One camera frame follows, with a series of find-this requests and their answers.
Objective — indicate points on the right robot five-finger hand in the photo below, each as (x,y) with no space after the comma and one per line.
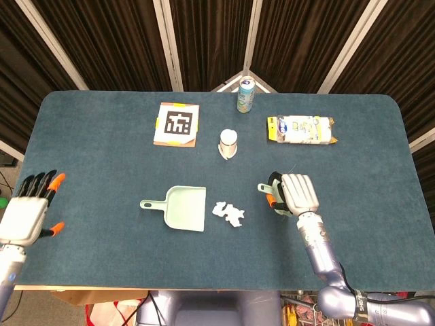
(300,195)

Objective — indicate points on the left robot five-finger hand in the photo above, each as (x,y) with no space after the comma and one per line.
(22,220)

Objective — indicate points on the mint green hand broom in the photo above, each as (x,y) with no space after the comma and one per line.
(263,187)

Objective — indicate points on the white paper scraps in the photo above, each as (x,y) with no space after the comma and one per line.
(231,214)

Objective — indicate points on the mint green dustpan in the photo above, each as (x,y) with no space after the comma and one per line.
(187,210)

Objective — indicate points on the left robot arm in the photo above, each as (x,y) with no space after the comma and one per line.
(10,268)

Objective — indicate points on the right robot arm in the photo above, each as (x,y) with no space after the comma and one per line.
(323,258)

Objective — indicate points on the green object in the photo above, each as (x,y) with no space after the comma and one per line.
(2,202)

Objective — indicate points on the black box device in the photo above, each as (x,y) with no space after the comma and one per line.
(7,159)

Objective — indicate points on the white and yellow snack bag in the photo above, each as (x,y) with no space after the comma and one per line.
(302,130)

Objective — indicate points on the blue felt table mat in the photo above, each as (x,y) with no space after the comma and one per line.
(102,203)

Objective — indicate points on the cardboard box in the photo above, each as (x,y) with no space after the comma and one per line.
(88,296)

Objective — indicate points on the light blue drink can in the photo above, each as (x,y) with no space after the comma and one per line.
(245,98)

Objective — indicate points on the red and white bag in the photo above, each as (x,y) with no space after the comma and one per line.
(108,314)

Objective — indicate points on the fiducial marker card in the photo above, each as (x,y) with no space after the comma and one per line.
(176,124)

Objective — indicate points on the grey robot torso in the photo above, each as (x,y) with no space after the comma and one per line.
(210,309)

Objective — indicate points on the white partition frame post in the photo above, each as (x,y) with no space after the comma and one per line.
(350,47)
(168,44)
(252,34)
(51,44)

